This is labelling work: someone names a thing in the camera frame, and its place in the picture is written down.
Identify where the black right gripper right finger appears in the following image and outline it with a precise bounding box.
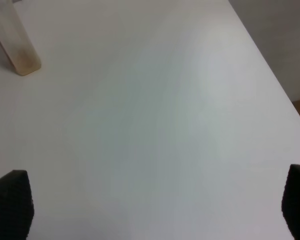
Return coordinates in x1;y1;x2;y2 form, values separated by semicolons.
281;164;300;240

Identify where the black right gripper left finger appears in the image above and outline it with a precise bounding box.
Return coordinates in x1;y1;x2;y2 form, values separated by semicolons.
0;170;35;240

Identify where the pink label drink bottle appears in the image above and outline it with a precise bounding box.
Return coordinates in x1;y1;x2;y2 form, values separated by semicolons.
0;0;42;76

